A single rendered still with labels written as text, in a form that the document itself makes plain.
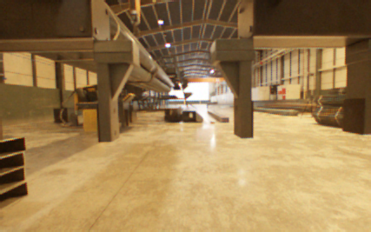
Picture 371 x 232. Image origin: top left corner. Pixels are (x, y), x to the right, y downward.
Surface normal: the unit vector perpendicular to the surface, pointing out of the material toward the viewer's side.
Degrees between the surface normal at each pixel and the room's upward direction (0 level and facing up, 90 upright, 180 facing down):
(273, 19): 90
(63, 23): 90
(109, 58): 90
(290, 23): 90
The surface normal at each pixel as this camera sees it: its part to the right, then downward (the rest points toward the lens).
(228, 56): 0.04, 0.07
